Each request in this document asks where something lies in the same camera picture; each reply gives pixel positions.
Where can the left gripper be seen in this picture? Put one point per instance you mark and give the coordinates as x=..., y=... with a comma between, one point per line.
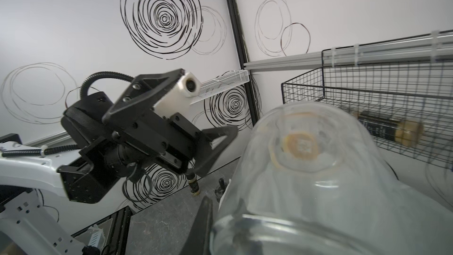
x=143, y=138

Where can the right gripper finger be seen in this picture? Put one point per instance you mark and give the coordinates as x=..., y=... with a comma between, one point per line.
x=198, y=240

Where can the glass rice jar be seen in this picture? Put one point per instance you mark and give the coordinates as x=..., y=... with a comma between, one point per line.
x=313, y=182

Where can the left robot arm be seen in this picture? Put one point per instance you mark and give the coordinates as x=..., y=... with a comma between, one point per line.
x=78, y=172

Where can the dark spice bottle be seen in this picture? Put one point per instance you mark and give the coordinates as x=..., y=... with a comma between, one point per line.
x=193, y=182

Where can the small bottle black pump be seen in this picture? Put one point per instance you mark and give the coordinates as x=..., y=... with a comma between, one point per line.
x=220, y=190

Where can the black wire wall basket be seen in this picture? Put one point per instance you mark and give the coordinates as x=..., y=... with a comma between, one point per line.
x=410, y=78

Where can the bottle in wire basket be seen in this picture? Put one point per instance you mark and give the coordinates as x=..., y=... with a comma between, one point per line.
x=406, y=132

